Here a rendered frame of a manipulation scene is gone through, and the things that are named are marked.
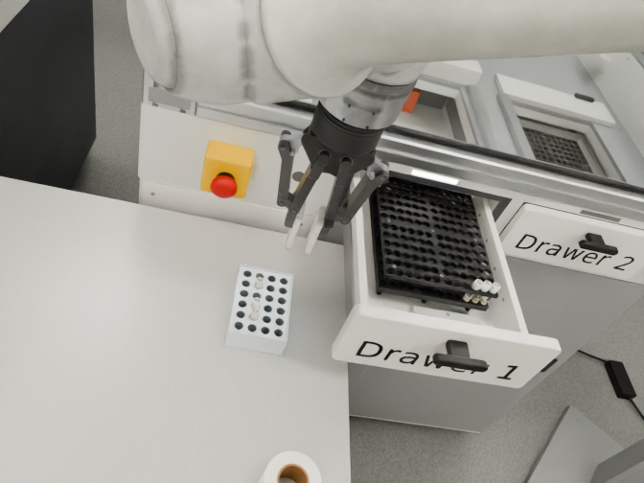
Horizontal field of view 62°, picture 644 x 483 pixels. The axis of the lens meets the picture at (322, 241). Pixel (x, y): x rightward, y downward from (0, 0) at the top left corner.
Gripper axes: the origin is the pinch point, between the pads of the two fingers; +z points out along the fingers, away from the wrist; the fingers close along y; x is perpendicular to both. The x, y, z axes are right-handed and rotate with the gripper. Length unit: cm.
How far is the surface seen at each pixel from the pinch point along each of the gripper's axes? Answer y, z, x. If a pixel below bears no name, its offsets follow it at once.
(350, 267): 8.8, 7.9, 2.2
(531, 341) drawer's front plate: 32.3, 0.7, -7.5
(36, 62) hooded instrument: -66, 37, 61
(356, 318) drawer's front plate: 8.5, 1.9, -10.3
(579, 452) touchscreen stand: 111, 91, 23
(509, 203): 34.5, 3.6, 21.9
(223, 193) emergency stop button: -12.0, 8.2, 9.9
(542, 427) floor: 103, 95, 31
